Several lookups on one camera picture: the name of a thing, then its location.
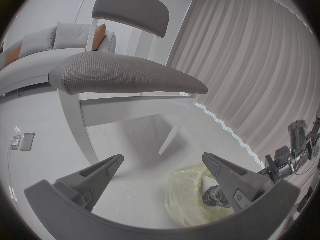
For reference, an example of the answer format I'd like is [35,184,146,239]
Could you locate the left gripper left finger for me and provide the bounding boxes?
[53,154,124,212]

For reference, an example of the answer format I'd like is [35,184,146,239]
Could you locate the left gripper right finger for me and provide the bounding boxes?
[201,152,272,214]

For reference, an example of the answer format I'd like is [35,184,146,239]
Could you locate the black plastic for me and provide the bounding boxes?
[202,184,232,208]

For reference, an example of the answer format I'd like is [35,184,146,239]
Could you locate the yellow plastic bag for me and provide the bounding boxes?
[164,165,237,227]

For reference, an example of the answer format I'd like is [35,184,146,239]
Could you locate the grey trash bin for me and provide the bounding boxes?
[202,175,219,191]

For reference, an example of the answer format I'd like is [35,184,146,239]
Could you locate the beige curtain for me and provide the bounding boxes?
[166,0,320,166]

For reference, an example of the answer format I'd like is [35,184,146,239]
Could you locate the white chair with grey cushions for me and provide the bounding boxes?
[47,0,209,166]

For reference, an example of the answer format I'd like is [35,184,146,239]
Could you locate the pale grey sofa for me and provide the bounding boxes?
[0,21,117,97]

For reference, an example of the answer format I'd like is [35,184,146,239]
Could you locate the orange cushion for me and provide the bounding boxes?
[6,44,23,66]
[85,23,107,52]

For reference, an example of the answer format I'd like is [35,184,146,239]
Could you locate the pale grey cushion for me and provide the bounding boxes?
[53,21,92,51]
[19,26,57,59]

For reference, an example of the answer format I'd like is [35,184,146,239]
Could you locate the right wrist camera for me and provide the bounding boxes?
[275,146,291,164]

